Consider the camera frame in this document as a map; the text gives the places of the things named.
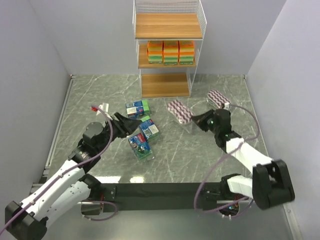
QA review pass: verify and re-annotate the purple cable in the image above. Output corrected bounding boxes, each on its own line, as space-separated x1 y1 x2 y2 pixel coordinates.
0 104 120 233
193 103 260 218

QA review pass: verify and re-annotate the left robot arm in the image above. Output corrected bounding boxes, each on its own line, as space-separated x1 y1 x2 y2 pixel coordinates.
4 112 142 240

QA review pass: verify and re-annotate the blue green sponge pack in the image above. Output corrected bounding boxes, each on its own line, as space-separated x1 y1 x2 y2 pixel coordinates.
128 133 155 162
125 99 150 119
139 115 160 142

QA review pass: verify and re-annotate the left aluminium rail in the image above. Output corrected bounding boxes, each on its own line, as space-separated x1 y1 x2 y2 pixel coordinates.
30 74 77 195

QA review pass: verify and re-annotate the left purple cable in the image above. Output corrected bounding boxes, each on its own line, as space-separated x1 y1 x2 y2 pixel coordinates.
0 104 120 233

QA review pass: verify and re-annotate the middle wooden shelf board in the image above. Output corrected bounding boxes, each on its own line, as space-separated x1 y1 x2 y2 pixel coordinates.
137 43 197 69

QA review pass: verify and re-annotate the white wire shelf rack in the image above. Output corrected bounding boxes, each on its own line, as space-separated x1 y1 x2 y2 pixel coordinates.
132 0 207 98

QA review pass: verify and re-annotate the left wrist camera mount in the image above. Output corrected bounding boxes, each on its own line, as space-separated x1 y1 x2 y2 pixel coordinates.
91 102 109 116

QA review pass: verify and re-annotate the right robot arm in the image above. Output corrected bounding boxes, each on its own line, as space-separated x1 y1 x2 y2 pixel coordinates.
191 108 296 210

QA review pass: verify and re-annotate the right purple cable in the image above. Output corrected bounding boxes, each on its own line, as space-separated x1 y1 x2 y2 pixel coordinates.
193 103 260 218

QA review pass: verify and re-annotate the purple wavy sponge pack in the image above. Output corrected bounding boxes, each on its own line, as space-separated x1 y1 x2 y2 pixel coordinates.
206 89 231 109
167 99 195 134

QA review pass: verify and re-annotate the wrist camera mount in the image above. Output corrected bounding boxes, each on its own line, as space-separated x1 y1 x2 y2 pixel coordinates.
221 102 232 111
91 102 109 116

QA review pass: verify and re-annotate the black base beam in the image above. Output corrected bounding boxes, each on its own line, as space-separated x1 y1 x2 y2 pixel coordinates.
99 181 251 213

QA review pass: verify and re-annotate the orange sponge pack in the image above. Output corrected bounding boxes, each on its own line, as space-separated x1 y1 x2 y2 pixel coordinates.
162 40 179 65
147 40 163 64
178 40 195 65

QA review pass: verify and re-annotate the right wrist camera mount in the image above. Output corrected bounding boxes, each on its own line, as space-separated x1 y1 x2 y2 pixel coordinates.
221 102 232 111

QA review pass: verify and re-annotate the top wooden shelf board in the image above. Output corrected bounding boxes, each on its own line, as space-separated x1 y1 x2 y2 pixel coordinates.
135 13 203 40

